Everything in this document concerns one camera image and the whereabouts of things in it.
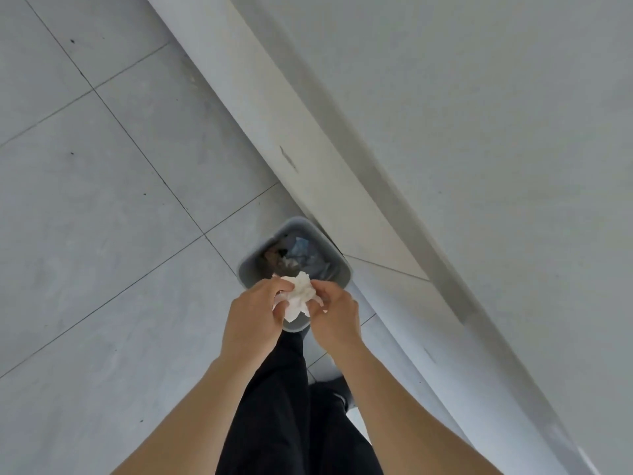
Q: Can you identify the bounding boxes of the white tissue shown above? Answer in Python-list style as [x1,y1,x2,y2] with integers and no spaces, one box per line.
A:
[271,272,325,324]

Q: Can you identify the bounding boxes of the pile of mixed rubbish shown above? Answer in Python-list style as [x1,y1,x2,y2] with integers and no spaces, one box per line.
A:
[261,231,338,283]

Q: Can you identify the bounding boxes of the person's left hand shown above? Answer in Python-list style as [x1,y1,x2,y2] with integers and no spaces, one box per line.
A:
[219,277,297,364]

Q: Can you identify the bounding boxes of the person's left forearm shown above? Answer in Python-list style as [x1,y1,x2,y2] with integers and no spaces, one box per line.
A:
[111,341,278,475]

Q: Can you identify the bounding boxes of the person's right forearm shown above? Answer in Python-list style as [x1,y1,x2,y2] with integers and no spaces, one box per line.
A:
[326,339,503,475]

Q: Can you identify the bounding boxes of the black trousers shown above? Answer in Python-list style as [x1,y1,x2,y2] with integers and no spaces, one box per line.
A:
[215,330,384,475]

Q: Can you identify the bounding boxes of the person's right hand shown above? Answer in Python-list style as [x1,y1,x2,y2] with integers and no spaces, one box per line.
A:
[309,280,365,355]

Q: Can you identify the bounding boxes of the grey plastic waste bin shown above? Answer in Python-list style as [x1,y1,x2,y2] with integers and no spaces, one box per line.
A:
[237,216,353,334]

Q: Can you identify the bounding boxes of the black shoe with white stripe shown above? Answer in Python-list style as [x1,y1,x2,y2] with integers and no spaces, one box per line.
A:
[332,376,358,414]

